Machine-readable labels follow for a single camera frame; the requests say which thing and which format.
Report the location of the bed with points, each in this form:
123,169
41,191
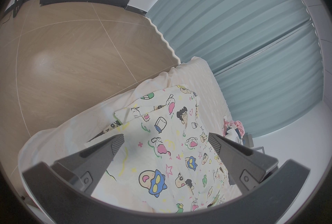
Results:
205,85

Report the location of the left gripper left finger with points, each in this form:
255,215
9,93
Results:
98,155

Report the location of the white printed pyjama top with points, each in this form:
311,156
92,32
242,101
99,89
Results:
171,140

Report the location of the pile of clothes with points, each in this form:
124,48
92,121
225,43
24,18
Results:
234,128

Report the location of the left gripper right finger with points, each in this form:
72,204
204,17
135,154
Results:
233,158

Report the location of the blue-green curtain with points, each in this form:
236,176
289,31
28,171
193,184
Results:
220,10
272,82

